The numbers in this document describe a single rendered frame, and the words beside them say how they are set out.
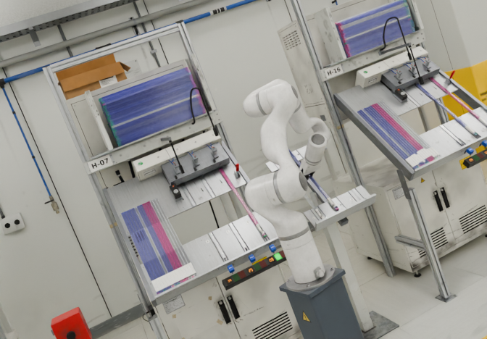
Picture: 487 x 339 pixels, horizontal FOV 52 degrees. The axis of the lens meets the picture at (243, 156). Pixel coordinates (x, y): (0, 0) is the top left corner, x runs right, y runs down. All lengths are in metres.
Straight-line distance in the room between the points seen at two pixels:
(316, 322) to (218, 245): 0.73
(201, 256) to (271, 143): 0.78
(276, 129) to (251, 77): 2.59
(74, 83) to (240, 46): 1.87
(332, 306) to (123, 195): 1.28
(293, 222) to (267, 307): 1.10
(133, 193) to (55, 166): 1.58
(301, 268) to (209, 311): 0.98
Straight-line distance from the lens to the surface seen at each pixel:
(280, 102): 1.94
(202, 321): 2.76
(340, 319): 1.95
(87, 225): 4.23
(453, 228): 3.38
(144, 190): 2.69
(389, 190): 3.07
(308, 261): 1.86
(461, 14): 5.02
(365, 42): 3.21
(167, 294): 2.34
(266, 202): 1.81
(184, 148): 2.72
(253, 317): 2.83
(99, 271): 4.30
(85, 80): 3.04
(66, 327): 2.48
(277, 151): 1.84
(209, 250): 2.42
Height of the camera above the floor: 1.45
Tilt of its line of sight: 7 degrees down
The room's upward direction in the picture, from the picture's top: 21 degrees counter-clockwise
